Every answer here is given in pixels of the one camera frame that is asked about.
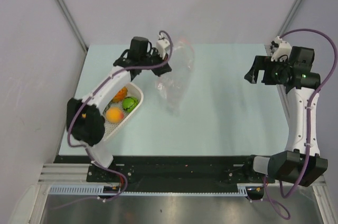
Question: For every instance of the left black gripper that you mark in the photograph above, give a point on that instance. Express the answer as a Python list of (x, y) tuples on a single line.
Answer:
[(162, 70)]

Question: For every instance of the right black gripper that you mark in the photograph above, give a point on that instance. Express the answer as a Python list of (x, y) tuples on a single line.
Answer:
[(261, 62)]

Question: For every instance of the clear zip top bag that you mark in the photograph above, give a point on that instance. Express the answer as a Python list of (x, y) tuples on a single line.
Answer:
[(172, 86)]

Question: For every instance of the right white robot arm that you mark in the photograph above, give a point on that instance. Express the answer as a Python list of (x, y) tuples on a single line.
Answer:
[(300, 163)]

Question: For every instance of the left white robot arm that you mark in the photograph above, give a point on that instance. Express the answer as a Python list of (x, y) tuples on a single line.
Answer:
[(88, 132)]

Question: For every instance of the orange toy pineapple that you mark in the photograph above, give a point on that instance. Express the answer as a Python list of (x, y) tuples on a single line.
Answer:
[(120, 96)]

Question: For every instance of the green toy watermelon ball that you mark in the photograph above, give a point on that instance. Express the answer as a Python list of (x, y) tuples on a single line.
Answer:
[(129, 103)]

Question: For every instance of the toy peach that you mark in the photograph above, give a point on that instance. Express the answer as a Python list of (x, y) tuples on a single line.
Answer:
[(114, 115)]

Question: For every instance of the white perforated plastic basket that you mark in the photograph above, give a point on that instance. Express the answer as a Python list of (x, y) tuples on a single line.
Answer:
[(110, 128)]

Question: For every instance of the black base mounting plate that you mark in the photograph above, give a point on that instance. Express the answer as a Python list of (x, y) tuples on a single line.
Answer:
[(190, 173)]

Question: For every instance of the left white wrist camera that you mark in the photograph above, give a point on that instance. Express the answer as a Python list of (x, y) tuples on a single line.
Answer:
[(163, 46)]

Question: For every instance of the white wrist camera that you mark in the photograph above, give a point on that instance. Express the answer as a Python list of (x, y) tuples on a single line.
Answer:
[(280, 49), (163, 46)]

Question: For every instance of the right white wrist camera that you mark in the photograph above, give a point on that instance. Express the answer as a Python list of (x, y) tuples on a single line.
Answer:
[(280, 49)]

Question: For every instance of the right aluminium frame post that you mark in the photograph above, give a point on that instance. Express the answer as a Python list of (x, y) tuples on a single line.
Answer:
[(289, 17)]

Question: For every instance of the aluminium frame post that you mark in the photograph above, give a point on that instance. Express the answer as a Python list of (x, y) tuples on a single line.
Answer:
[(289, 17), (72, 24)]

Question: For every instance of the left aluminium frame post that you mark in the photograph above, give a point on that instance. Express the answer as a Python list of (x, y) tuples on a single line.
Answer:
[(72, 24)]

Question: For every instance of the white slotted cable duct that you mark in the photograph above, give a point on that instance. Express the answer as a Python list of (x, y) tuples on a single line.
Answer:
[(110, 190)]

